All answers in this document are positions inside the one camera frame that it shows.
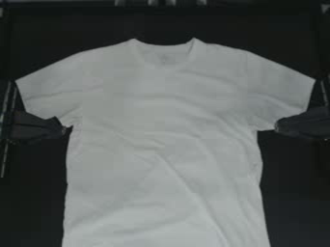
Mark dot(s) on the white t-shirt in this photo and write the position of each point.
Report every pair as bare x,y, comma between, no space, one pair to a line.
163,128

